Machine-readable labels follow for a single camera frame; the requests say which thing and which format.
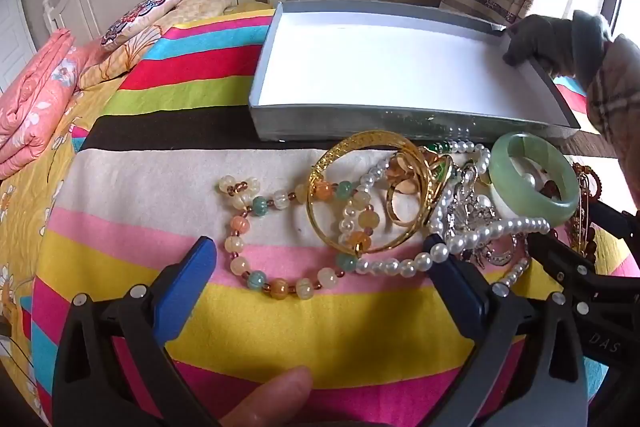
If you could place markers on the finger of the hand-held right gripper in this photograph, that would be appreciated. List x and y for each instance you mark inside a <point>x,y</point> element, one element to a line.
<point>617,224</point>
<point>562,259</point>

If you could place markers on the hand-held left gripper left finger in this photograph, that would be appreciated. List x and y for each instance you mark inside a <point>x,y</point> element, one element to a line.
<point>199,259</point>

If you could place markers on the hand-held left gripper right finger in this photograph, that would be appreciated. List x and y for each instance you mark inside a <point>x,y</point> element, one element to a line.
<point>447,269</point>

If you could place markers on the green jade bangle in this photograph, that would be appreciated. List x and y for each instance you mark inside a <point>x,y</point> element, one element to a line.
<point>550,207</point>

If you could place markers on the silver brooch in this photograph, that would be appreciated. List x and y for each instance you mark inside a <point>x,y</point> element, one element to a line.
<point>470,207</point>

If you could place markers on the gold bangle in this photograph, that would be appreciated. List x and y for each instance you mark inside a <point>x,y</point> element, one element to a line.
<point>360,141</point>

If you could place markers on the grey cardboard box tray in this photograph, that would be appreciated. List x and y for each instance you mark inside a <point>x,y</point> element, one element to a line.
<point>380,67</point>

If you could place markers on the person's left hand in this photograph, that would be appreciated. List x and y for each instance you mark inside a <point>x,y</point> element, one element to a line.
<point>280,397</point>

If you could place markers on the yellow floral bedsheet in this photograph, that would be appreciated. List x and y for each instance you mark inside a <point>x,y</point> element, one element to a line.
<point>30,207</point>

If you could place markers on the window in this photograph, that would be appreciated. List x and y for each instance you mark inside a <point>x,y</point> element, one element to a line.
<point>627,17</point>

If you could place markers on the orange floral pillow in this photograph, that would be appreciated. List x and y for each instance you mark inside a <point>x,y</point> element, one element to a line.
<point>117,62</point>

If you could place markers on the pink floral quilt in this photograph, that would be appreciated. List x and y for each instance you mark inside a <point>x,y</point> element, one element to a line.
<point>35,97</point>

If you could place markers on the embroidered pillow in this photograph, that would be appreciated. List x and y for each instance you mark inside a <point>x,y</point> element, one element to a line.
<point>140,14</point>

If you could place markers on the cream dotted pillow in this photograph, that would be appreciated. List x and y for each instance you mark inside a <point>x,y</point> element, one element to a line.
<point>205,4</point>

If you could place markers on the white door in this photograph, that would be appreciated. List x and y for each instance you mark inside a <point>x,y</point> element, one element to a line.
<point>15,32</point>

